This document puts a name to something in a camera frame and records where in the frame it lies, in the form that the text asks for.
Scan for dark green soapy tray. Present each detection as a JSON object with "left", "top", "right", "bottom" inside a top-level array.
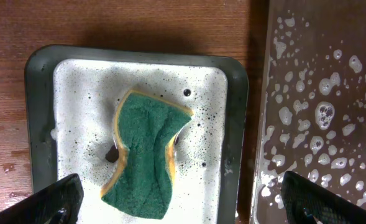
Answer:
[{"left": 24, "top": 45, "right": 249, "bottom": 223}]

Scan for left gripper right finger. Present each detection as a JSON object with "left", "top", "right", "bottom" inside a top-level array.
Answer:
[{"left": 281, "top": 171, "right": 366, "bottom": 224}]

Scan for green and yellow sponge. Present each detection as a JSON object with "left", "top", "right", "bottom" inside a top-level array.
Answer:
[{"left": 100, "top": 90, "right": 193, "bottom": 220}]

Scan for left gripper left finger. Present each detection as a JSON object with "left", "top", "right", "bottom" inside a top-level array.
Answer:
[{"left": 0, "top": 174, "right": 84, "bottom": 224}]

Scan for brown plastic tray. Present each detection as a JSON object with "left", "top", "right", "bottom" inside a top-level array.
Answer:
[{"left": 250, "top": 0, "right": 366, "bottom": 223}]

